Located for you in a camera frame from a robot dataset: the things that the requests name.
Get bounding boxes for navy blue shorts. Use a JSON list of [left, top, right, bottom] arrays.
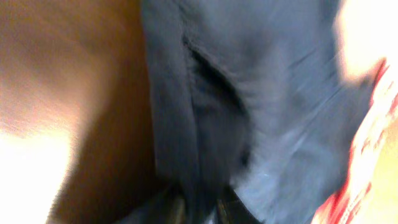
[[123, 0, 373, 224]]

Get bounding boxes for red t-shirt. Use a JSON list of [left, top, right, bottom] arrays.
[[312, 59, 397, 224]]

